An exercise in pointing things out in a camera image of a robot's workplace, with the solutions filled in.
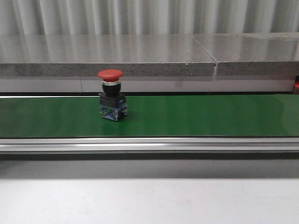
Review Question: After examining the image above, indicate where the red push button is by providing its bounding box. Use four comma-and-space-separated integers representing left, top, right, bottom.
98, 69, 128, 121

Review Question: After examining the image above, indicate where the green conveyor belt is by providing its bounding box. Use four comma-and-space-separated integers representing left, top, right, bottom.
0, 94, 299, 154

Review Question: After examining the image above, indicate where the grey stone counter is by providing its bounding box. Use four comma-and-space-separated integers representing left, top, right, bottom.
0, 33, 299, 94

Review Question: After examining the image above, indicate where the red plastic tray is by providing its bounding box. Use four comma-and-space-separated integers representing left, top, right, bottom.
292, 76, 299, 95

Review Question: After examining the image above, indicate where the white pleated curtain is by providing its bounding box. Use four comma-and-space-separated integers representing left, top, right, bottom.
0, 0, 299, 35

